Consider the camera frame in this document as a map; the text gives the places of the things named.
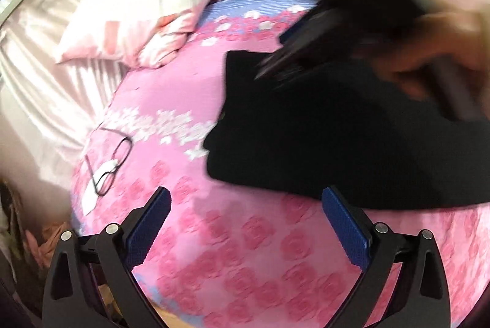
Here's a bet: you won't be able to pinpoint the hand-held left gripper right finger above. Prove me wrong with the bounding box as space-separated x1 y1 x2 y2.
322 186 452 328

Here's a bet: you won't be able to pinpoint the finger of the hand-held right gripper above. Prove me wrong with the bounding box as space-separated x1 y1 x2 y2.
279 3 347 47
254 41 349 86

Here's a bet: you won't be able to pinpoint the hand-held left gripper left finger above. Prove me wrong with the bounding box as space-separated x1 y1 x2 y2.
42 186 172 328

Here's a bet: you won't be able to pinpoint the black pants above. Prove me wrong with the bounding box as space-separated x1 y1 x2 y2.
203 0 490 210

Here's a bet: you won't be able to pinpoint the person's right hand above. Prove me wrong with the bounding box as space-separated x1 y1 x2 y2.
365 9 490 122

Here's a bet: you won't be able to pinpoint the white paper slip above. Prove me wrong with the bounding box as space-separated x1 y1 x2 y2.
78 159 120 216

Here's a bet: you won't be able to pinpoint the black eyeglasses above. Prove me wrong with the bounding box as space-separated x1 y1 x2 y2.
85 127 134 197

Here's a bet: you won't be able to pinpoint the pink floral blanket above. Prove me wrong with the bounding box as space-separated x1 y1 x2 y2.
71 0 490 328

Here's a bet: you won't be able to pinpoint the crumpled cloth pile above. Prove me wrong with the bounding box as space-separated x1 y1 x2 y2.
0 179 75 313

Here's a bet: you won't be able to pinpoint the white cat face pillow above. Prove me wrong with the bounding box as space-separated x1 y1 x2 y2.
55 0 219 69

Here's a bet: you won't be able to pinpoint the pink satin sheet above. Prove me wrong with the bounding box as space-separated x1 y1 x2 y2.
0 0 129 199

